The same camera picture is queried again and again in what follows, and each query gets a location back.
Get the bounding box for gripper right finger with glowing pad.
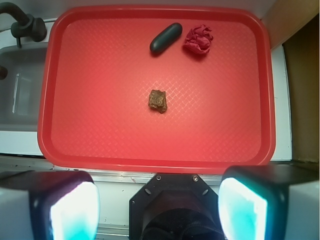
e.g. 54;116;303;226
218;164;320;240

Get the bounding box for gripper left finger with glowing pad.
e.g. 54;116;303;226
0;170;100;240

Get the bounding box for crumpled red paper ball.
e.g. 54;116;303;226
183;24;214;55

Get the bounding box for grey toy sink basin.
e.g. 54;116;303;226
0;42;48;132

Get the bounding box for brown rock chunk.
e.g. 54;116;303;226
148;89;168;114

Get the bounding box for brown cardboard box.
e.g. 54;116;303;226
283;15;320;163

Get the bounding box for dark toy faucet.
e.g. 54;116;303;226
0;2;47;48

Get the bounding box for red plastic tray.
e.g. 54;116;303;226
38;5;276;174

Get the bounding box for dark green plastic pickle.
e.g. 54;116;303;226
149;22;183;55

